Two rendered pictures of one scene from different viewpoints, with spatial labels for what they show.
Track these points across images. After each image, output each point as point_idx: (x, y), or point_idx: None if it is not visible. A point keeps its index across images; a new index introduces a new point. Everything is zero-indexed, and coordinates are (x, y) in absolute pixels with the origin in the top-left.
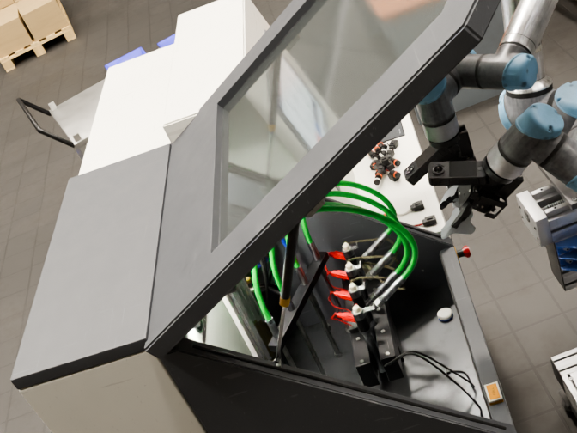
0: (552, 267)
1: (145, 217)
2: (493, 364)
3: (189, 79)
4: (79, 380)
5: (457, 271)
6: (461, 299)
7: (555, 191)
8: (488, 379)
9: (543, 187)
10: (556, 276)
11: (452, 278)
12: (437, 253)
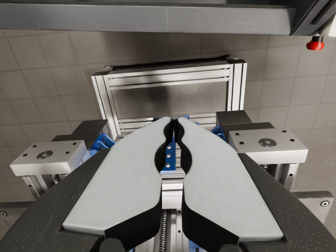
0: (241, 114)
1: None
2: (30, 29)
3: None
4: None
5: (230, 26)
6: (165, 16)
7: (280, 181)
8: (3, 16)
9: (292, 178)
10: (232, 113)
11: (217, 13)
12: (296, 2)
